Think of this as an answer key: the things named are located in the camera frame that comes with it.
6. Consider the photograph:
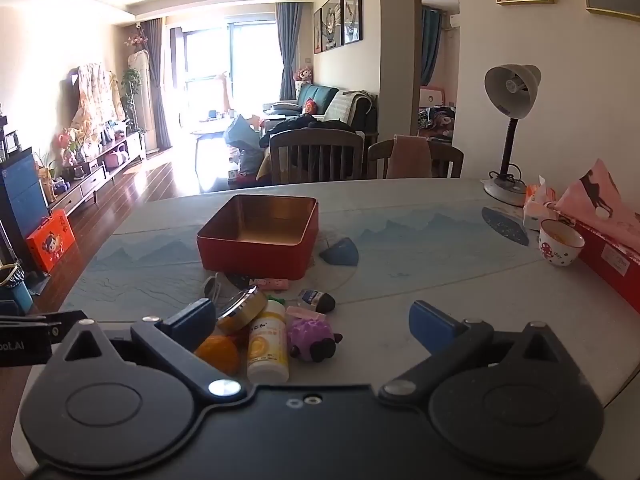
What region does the orange mandarin fruit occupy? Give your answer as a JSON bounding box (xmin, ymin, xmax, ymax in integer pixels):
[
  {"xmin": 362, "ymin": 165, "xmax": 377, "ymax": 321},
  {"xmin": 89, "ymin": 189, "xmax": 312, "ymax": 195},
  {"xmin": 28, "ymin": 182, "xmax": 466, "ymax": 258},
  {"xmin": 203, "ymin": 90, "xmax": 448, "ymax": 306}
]
[{"xmin": 194, "ymin": 335, "xmax": 241, "ymax": 376}]

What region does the round gold metal tin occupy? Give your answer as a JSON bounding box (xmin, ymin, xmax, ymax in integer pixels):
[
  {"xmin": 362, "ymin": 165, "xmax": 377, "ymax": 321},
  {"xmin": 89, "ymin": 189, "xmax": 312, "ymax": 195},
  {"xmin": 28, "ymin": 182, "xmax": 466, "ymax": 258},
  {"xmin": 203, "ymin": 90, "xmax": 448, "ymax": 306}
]
[{"xmin": 216, "ymin": 286, "xmax": 268, "ymax": 335}]

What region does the white yellow pill bottle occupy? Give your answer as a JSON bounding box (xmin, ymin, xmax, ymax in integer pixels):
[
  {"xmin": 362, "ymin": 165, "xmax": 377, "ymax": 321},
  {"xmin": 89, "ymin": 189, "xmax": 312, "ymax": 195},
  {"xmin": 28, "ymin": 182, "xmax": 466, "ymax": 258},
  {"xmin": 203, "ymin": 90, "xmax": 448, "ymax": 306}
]
[{"xmin": 246, "ymin": 299, "xmax": 290, "ymax": 385}]

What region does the small pink box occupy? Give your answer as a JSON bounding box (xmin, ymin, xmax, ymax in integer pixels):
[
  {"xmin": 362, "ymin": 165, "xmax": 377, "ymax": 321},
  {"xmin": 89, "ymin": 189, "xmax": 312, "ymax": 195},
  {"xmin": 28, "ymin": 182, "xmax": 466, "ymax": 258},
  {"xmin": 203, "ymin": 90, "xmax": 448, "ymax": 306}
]
[{"xmin": 285, "ymin": 306, "xmax": 326, "ymax": 321}]

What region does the purple sheep toy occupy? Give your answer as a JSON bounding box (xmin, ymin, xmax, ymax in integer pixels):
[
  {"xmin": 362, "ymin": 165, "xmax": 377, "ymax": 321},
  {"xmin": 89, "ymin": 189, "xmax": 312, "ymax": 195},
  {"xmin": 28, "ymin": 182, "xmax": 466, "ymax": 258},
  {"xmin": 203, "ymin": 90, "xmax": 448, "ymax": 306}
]
[{"xmin": 288, "ymin": 318, "xmax": 343, "ymax": 363}]

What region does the teal waste bin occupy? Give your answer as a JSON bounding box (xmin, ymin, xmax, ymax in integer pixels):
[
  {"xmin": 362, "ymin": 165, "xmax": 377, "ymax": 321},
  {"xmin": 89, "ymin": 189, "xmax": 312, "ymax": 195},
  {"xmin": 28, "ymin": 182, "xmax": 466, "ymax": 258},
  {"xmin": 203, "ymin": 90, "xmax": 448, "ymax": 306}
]
[{"xmin": 0, "ymin": 262, "xmax": 32, "ymax": 316}]

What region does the orange gift box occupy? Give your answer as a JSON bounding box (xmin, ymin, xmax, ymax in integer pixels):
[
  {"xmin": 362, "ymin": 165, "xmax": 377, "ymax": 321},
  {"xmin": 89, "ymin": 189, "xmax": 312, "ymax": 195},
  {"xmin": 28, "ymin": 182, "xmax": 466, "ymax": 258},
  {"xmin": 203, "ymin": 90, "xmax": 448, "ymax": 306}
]
[{"xmin": 26, "ymin": 210, "xmax": 75, "ymax": 272}]

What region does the pink tube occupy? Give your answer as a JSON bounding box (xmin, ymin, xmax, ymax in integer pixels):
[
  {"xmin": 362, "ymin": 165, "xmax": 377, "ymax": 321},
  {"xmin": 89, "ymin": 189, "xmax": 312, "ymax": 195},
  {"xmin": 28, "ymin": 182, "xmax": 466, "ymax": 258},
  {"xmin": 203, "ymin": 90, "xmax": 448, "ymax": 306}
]
[{"xmin": 250, "ymin": 278, "xmax": 290, "ymax": 292}]

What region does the dark blue cabinet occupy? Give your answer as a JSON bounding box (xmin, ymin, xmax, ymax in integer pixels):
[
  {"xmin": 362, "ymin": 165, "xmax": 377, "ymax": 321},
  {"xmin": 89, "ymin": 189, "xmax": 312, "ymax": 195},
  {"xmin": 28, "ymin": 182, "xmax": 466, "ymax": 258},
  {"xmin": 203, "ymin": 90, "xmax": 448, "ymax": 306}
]
[{"xmin": 0, "ymin": 148, "xmax": 49, "ymax": 271}]

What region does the red square metal tin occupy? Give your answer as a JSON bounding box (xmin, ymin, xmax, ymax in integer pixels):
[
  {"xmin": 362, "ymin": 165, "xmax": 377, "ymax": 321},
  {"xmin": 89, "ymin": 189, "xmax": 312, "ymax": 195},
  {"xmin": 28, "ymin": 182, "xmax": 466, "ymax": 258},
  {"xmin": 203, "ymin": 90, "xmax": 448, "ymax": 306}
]
[{"xmin": 196, "ymin": 194, "xmax": 319, "ymax": 281}]

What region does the white red patterned cup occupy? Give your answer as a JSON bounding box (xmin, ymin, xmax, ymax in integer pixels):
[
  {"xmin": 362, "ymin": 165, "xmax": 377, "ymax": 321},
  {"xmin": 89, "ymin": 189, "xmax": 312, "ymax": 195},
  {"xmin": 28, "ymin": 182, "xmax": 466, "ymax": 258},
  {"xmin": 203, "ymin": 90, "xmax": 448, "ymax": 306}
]
[{"xmin": 538, "ymin": 219, "xmax": 586, "ymax": 266}]

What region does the wooden tv console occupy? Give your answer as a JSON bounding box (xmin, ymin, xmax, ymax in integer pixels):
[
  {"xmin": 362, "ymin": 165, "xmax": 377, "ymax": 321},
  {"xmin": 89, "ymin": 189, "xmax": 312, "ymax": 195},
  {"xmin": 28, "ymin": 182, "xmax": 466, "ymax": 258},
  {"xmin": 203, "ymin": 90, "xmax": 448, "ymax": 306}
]
[{"xmin": 48, "ymin": 131, "xmax": 146, "ymax": 216}]

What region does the orange white snack packet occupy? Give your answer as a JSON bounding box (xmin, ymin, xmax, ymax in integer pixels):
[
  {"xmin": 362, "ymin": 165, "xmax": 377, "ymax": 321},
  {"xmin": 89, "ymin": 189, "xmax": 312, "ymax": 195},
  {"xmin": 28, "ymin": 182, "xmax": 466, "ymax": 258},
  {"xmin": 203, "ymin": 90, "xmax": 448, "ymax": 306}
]
[{"xmin": 522, "ymin": 176, "xmax": 558, "ymax": 231}]

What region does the red flat box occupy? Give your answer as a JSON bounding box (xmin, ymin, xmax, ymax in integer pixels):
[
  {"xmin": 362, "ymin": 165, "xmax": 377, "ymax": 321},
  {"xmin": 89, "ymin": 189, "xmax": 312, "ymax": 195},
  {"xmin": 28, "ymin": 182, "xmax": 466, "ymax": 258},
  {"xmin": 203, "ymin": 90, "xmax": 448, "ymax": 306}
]
[{"xmin": 560, "ymin": 216, "xmax": 640, "ymax": 311}]

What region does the pink towel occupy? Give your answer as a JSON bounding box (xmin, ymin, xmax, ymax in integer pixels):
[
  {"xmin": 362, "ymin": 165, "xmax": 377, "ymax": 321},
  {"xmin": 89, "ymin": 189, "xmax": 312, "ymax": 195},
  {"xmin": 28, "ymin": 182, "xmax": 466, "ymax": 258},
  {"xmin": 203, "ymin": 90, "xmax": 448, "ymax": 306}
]
[{"xmin": 386, "ymin": 136, "xmax": 432, "ymax": 179}]

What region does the wooden chair with towel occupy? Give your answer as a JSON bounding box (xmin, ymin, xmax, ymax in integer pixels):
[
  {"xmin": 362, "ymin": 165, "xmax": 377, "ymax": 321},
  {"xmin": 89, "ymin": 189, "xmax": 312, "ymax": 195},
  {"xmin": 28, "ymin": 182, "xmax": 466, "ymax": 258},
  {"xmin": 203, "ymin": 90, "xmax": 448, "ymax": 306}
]
[{"xmin": 367, "ymin": 139, "xmax": 464, "ymax": 179}]

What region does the light blue bag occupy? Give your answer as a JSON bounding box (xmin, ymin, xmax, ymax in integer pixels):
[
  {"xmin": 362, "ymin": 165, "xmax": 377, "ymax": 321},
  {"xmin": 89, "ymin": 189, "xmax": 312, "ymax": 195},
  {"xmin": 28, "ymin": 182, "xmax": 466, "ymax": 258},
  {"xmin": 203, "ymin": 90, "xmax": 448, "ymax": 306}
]
[{"xmin": 224, "ymin": 115, "xmax": 262, "ymax": 151}]

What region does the wooden dining chair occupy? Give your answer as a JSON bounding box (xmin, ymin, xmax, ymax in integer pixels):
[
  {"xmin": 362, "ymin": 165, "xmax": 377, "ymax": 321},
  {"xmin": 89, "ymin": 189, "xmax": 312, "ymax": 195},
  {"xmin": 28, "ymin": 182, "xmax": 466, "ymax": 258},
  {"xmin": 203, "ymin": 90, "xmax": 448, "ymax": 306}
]
[{"xmin": 269, "ymin": 128, "xmax": 364, "ymax": 185}]

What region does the grey desk lamp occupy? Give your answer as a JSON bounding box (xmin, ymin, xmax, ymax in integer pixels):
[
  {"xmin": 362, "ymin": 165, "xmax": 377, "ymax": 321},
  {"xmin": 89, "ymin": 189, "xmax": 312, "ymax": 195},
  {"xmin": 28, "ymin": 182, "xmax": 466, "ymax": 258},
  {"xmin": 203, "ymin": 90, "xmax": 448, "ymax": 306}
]
[{"xmin": 484, "ymin": 64, "xmax": 541, "ymax": 208}]

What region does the dark green sofa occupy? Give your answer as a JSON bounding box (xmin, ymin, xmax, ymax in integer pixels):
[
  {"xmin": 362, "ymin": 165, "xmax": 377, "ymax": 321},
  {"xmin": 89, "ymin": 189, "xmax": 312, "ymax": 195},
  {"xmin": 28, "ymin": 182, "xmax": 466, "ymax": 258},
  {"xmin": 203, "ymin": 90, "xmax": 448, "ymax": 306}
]
[{"xmin": 264, "ymin": 84, "xmax": 378, "ymax": 133}]

